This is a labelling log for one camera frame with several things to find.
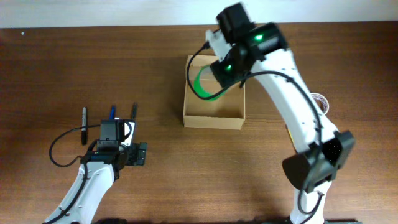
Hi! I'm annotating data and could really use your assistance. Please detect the green tape roll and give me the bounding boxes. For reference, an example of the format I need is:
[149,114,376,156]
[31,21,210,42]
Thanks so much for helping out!
[193,65,226,101]

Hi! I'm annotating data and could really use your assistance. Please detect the black retractable pen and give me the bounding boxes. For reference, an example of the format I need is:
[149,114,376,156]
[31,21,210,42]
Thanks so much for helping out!
[131,102,137,121]

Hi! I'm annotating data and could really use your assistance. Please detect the blue retractable pen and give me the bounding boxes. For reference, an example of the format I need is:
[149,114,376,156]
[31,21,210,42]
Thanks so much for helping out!
[109,105,116,119]

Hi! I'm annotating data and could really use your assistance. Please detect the black and white marker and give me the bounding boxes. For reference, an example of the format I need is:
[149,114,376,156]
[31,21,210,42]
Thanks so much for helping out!
[81,107,88,146]

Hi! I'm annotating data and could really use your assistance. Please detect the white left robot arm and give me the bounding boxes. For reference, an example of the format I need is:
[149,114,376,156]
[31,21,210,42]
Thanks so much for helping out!
[44,142,147,223]

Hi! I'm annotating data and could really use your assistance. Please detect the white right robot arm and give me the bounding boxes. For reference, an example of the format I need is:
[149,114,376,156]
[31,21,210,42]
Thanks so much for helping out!
[204,22,355,223]

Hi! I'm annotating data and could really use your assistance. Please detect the brown cardboard box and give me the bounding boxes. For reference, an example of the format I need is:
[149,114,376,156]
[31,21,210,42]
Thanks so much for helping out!
[183,55,246,130]

